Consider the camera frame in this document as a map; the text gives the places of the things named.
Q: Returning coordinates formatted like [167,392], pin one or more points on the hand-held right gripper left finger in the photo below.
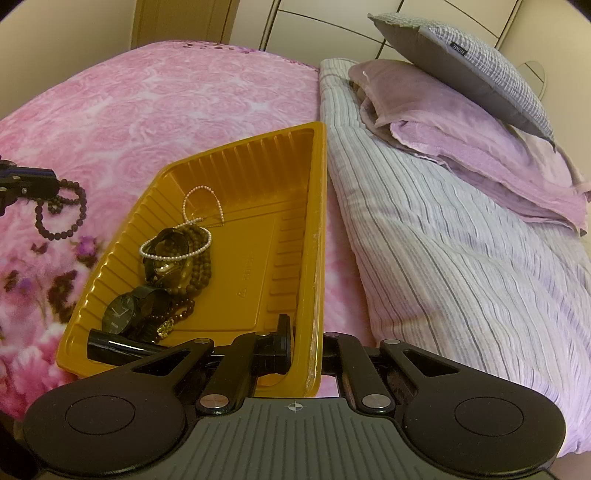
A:
[284,341]

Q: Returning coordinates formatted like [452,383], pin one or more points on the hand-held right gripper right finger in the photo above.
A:
[334,346]

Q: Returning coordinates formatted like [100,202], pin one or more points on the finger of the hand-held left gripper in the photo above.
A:
[32,173]
[37,188]

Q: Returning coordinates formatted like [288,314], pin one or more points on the yellow plastic tray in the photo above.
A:
[249,258]

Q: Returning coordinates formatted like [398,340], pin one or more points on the black wristwatch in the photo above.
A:
[119,314]

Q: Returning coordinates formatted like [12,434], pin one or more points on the thin pearl strand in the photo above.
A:
[199,188]

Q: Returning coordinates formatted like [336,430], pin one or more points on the striped lilac quilt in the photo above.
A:
[438,258]

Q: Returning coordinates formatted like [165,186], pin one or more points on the pink floral blanket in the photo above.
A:
[161,106]

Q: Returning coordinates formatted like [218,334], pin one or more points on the glossy black tube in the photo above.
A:
[111,344]

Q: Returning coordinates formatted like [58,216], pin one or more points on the wooden door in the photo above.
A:
[184,21]

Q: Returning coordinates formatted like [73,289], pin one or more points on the folded purple towel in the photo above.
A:
[452,134]

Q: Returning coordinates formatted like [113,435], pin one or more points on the grey checked pillow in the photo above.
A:
[471,69]

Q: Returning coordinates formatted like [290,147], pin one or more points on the cream wardrobe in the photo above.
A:
[332,14]

